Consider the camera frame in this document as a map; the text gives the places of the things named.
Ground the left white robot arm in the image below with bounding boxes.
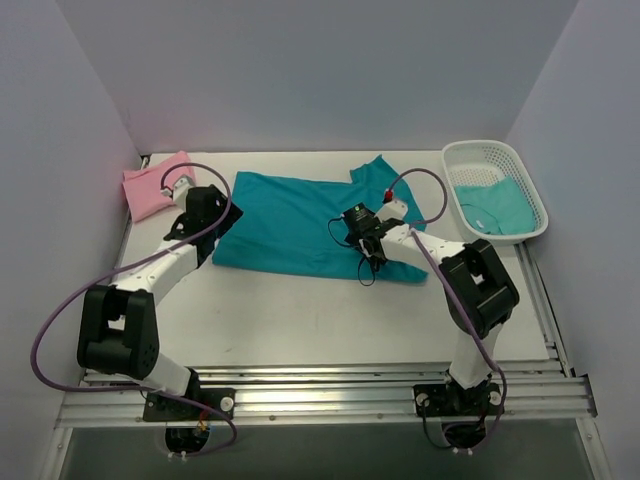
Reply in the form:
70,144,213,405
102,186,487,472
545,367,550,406
77,185,242,419

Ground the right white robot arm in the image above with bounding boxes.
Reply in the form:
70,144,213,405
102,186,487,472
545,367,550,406
341,200,520,413

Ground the folded pink t shirt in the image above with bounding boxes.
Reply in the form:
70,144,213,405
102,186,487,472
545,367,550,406
122,151,195,223

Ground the white plastic basket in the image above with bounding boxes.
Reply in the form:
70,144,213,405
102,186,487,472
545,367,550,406
441,140,549,246

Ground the light teal t shirt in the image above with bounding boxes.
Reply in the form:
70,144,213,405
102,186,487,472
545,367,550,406
454,177,536,236

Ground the thin black cable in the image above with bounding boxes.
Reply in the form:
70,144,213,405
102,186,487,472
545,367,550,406
327,214,384,289

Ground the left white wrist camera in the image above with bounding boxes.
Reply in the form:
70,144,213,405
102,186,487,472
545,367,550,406
160,175,196,210

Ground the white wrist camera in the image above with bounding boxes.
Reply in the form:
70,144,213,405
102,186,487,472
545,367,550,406
160,175,196,210
375,189,408,222

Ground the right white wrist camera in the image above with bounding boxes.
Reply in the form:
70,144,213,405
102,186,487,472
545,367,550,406
375,189,408,222

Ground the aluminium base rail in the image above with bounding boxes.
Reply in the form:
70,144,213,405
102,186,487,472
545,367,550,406
53,364,599,430

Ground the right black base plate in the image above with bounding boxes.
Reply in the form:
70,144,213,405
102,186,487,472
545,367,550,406
412,381,504,418

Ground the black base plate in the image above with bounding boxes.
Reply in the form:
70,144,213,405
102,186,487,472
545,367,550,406
142,387,236,422
412,381,504,418

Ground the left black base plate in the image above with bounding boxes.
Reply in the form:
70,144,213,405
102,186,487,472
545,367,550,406
142,387,236,422

